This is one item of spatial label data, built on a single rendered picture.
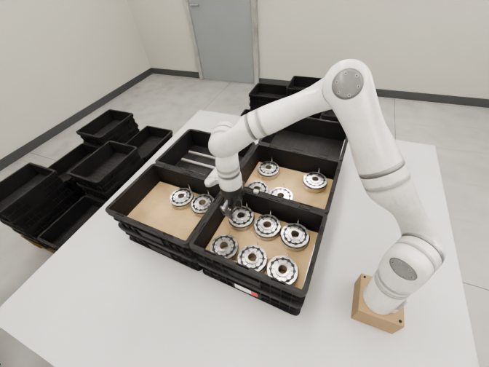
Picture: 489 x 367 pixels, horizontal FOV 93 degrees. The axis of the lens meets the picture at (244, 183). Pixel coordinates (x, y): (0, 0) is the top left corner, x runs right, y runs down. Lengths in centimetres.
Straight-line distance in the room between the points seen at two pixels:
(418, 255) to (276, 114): 43
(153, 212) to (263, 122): 70
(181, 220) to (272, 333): 53
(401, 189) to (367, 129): 14
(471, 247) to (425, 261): 170
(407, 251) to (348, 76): 39
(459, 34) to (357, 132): 321
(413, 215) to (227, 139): 45
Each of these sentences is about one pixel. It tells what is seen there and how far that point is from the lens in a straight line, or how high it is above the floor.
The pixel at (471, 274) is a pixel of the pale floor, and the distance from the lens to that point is 220.
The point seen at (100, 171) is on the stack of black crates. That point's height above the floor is 49.
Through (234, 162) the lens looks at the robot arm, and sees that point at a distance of 66.
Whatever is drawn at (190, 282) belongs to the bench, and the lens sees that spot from 102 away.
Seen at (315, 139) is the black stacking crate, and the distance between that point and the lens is 136.
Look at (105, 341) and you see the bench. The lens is 108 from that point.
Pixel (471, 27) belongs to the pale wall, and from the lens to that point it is 370.
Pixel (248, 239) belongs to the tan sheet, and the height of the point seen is 83.
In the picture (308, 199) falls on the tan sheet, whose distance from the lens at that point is 104.
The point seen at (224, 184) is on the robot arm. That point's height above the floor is 111.
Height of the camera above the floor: 162
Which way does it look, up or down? 46 degrees down
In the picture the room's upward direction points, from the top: 6 degrees counter-clockwise
